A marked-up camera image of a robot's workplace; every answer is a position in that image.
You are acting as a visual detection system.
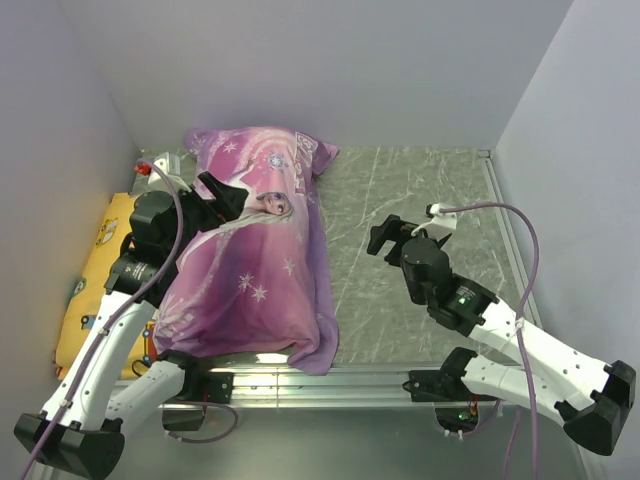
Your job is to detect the yellow car-print pillow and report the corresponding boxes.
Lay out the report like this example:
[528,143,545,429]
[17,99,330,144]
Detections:
[54,193,135,380]

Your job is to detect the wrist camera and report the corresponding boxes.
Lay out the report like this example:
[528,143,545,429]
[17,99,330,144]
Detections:
[132,152,190,195]
[411,203,458,241]

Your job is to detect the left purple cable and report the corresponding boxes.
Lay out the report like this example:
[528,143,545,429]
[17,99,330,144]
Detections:
[19,158,239,480]

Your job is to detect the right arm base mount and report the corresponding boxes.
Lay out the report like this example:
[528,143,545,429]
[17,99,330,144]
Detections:
[402,370,501,440]

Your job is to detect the purple princess pillowcase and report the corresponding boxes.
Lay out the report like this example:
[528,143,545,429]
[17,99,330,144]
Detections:
[153,127,339,375]

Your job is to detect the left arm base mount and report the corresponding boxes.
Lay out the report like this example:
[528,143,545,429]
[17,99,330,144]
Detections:
[161,371,239,434]

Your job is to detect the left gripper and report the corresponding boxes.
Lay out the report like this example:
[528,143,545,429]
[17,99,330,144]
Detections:
[166,171,248,259]

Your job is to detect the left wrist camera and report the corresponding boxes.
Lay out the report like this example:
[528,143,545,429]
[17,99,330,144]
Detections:
[132,152,190,195]

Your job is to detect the aluminium front rail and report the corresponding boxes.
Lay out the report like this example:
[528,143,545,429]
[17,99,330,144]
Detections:
[205,363,439,409]

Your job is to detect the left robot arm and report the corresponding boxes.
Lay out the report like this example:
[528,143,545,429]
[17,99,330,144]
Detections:
[14,172,248,479]

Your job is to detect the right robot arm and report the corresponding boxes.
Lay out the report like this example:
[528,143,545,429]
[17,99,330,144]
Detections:
[367,214,636,456]

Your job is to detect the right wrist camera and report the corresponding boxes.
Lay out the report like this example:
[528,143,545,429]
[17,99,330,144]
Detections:
[411,203,458,241]

